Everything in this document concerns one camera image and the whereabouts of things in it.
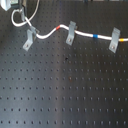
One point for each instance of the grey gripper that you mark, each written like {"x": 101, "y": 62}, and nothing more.
{"x": 15, "y": 4}

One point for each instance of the left metal cable clip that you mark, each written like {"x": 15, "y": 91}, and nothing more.
{"x": 31, "y": 36}

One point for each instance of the metal cable clip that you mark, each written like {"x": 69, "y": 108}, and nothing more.
{"x": 115, "y": 39}
{"x": 31, "y": 36}
{"x": 71, "y": 33}

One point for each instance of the middle metal cable clip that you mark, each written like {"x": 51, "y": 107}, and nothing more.
{"x": 71, "y": 33}

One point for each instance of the right metal cable clip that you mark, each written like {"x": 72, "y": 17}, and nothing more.
{"x": 115, "y": 39}

